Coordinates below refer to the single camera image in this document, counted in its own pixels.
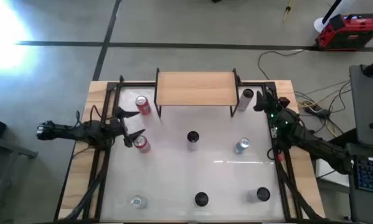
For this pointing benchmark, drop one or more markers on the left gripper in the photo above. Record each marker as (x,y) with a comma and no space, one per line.
(116,129)

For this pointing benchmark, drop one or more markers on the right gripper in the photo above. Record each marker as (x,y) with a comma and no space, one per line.
(281,112)

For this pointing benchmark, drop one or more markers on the white Celsius Peach Vibe can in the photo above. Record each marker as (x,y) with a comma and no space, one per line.
(244,101)
(192,137)

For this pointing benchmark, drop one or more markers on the blue silver Red Bull can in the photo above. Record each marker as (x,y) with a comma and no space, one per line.
(243,144)
(138,201)

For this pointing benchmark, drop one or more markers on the white Celsius Tropical Vibe can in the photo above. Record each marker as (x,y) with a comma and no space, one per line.
(262,194)
(201,199)

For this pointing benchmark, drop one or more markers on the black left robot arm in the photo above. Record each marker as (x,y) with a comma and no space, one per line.
(74,132)

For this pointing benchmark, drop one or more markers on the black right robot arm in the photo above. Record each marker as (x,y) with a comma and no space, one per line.
(317,146)

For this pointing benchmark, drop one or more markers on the red Fanta can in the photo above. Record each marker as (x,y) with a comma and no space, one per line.
(143,107)
(142,144)

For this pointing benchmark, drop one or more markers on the black power strip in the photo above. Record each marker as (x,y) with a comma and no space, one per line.
(317,110)

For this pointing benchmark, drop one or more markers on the thin yellow pole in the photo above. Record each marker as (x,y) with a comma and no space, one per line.
(287,11)

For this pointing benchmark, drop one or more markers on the white round stand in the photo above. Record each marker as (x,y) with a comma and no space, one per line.
(321,25)

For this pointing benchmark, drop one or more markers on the white paper sign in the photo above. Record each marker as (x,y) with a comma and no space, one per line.
(329,179)

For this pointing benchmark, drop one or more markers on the grey desk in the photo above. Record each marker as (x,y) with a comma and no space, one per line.
(366,102)

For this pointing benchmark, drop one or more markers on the red black toolbox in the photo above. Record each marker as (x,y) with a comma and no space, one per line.
(348,34)

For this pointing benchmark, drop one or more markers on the black keyboard with blue keys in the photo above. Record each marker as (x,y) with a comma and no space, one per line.
(371,175)

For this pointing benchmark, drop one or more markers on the black aluminium table frame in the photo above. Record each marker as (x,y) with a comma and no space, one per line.
(136,84)

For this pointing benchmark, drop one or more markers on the wooden shelf with black frame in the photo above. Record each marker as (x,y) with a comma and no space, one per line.
(195,88)

